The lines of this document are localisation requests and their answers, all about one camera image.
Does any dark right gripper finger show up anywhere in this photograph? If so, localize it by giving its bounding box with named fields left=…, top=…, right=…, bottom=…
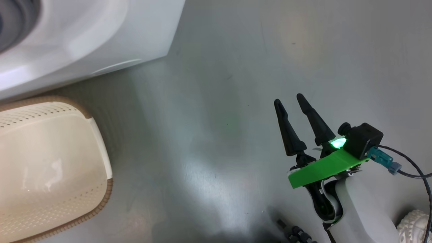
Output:
left=296, top=93, right=336, bottom=146
left=274, top=99, right=307, bottom=156

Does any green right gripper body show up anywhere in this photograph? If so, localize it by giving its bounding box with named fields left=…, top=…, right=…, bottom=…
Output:
left=288, top=137, right=370, bottom=225

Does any white front-load washing machine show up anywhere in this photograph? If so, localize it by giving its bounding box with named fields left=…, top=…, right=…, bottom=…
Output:
left=0, top=0, right=186, bottom=101

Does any grey rubber door gasket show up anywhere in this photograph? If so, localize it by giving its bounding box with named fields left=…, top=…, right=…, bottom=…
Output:
left=0, top=0, right=40, bottom=54

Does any white knobbly round object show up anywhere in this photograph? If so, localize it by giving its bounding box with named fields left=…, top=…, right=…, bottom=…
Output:
left=397, top=209, right=432, bottom=243

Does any cream perforated laundry basket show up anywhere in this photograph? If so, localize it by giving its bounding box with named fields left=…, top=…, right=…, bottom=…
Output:
left=0, top=96, right=113, bottom=243

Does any black cable with teal connector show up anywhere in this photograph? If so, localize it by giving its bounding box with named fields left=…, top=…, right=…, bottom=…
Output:
left=366, top=145, right=432, bottom=243

